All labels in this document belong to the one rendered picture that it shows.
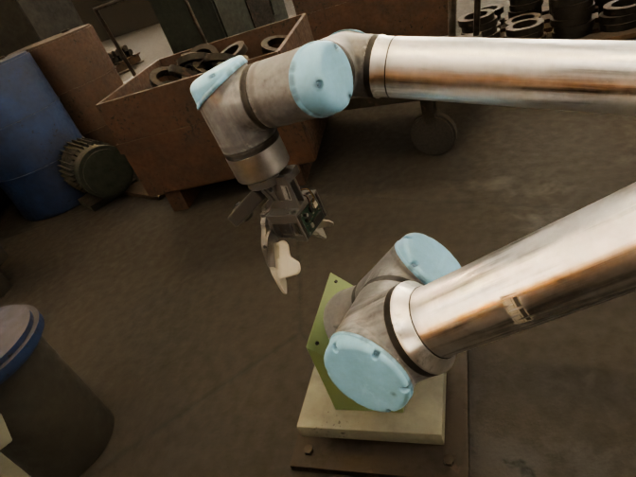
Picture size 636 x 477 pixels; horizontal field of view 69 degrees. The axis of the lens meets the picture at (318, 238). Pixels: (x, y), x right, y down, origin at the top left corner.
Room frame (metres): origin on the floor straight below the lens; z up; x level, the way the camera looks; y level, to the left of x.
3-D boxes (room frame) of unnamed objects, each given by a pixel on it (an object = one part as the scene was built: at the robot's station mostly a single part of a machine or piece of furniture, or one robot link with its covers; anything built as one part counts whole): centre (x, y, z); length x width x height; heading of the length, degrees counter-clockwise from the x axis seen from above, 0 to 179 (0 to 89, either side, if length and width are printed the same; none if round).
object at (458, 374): (0.75, -0.02, 0.04); 0.40 x 0.40 x 0.08; 64
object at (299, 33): (2.48, 0.19, 0.33); 0.93 x 0.73 x 0.66; 71
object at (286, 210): (0.68, 0.03, 0.65); 0.09 x 0.08 x 0.12; 49
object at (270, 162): (0.69, 0.04, 0.74); 0.10 x 0.09 x 0.05; 139
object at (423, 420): (0.75, -0.02, 0.10); 0.32 x 0.32 x 0.04; 64
